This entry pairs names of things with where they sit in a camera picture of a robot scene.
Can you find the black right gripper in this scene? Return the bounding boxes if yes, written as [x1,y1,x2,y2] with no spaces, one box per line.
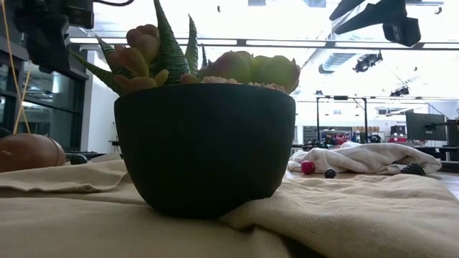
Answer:
[328,0,408,35]

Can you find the dark blackberry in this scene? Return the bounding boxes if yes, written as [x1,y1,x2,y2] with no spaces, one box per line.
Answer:
[400,162,427,177]

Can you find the red cherry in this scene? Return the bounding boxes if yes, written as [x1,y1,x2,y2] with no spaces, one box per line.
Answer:
[300,160,316,176]

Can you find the yellow cable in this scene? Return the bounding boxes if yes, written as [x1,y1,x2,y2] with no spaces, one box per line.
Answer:
[0,0,32,135]

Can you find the cluttered background workbench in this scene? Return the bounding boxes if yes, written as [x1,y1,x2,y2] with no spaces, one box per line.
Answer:
[292,124,408,150]

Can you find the dark window frame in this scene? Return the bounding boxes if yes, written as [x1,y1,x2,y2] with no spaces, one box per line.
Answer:
[0,34,89,153]

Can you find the large black ceiling fixture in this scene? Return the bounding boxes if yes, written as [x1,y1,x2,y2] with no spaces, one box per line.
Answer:
[353,50,384,74]

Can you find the tan cloth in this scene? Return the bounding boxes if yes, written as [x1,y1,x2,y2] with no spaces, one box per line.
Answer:
[0,153,459,258]

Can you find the white checked towel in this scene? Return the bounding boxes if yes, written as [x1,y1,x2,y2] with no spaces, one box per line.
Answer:
[286,140,443,176]

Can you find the brown wooden bowl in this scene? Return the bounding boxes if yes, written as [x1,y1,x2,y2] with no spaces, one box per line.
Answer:
[0,133,67,173]

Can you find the large black monitor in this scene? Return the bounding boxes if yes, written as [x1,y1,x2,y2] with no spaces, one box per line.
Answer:
[405,112,448,142]

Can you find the mixed succulents in black pot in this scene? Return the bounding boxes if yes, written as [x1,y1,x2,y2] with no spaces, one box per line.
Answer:
[70,0,302,220]

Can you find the small black ceiling fixture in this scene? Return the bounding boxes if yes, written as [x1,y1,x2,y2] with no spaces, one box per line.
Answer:
[389,85,410,97]

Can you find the black desk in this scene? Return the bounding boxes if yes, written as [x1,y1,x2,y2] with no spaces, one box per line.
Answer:
[414,145,459,173]

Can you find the black stand frame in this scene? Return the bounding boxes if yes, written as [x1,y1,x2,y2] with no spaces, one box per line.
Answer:
[315,95,369,144]

